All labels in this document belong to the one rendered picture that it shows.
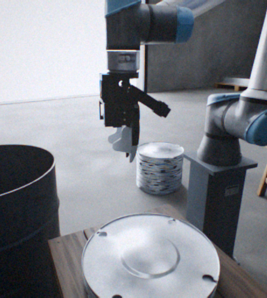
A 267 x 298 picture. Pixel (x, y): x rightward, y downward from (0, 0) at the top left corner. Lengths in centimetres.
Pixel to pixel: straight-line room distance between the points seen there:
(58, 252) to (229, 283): 39
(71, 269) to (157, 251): 20
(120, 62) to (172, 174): 107
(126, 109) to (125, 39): 14
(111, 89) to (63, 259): 41
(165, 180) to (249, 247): 56
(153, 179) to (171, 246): 95
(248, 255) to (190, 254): 68
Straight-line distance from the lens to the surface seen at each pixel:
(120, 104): 57
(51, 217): 87
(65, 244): 72
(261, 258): 129
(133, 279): 57
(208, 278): 60
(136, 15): 57
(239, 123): 80
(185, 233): 68
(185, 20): 62
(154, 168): 151
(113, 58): 57
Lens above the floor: 81
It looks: 21 degrees down
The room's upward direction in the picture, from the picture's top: straight up
